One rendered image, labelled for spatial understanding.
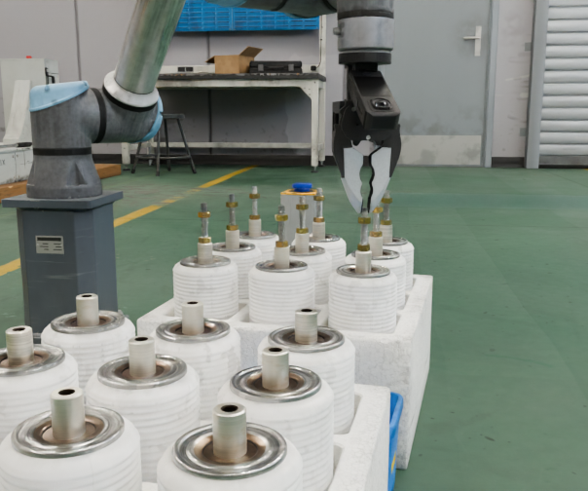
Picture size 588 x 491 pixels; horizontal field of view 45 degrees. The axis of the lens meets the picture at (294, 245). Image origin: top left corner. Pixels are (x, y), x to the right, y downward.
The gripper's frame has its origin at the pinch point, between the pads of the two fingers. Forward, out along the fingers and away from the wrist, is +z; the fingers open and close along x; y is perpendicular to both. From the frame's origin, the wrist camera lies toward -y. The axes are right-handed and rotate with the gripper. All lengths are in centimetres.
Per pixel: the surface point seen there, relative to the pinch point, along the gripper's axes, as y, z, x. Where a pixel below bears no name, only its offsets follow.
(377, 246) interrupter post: 10.6, 8.0, -4.3
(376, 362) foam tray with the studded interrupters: -7.6, 19.9, -0.1
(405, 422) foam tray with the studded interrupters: -9.1, 27.8, -3.8
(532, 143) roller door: 473, 13, -245
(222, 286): 5.3, 12.3, 19.6
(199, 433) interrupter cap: -48, 9, 22
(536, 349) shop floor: 35, 35, -44
